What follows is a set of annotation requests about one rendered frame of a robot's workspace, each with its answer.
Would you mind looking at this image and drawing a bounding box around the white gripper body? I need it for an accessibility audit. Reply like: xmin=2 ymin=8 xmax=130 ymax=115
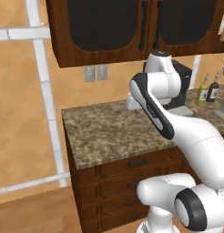
xmin=125 ymin=92 xmax=144 ymax=111

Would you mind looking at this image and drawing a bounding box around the black coffee machine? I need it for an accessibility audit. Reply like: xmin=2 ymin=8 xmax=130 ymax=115
xmin=142 ymin=59 xmax=195 ymax=118

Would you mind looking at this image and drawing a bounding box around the dark wood drawer front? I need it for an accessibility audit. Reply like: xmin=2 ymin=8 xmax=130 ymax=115
xmin=98 ymin=208 xmax=151 ymax=232
xmin=95 ymin=147 xmax=185 ymax=180
xmin=97 ymin=194 xmax=148 ymax=217
xmin=95 ymin=169 xmax=167 ymax=201

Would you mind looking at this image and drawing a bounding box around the yellow-green oil bottle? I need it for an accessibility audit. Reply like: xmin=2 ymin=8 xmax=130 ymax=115
xmin=197 ymin=73 xmax=210 ymax=106

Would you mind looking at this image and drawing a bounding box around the dark brown bottle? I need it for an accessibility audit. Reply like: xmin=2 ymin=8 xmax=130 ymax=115
xmin=206 ymin=73 xmax=221 ymax=104

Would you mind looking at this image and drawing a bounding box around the dark wood glass cupboard door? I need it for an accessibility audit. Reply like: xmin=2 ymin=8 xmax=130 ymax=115
xmin=149 ymin=0 xmax=224 ymax=57
xmin=45 ymin=0 xmax=152 ymax=68

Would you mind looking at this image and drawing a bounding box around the dark wood drawer cabinet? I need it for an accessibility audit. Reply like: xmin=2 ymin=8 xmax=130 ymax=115
xmin=62 ymin=119 xmax=206 ymax=233

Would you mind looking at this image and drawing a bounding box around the grey wall outlet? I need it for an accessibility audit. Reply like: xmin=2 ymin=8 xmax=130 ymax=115
xmin=83 ymin=66 xmax=97 ymax=83
xmin=97 ymin=64 xmax=109 ymax=82

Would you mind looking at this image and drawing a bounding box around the black drawer handle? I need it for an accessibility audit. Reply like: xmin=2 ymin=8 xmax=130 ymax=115
xmin=127 ymin=158 xmax=149 ymax=168

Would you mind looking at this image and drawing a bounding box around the black cupboard door handle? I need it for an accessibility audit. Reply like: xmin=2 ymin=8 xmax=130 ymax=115
xmin=137 ymin=0 xmax=149 ymax=52
xmin=152 ymin=0 xmax=163 ymax=51

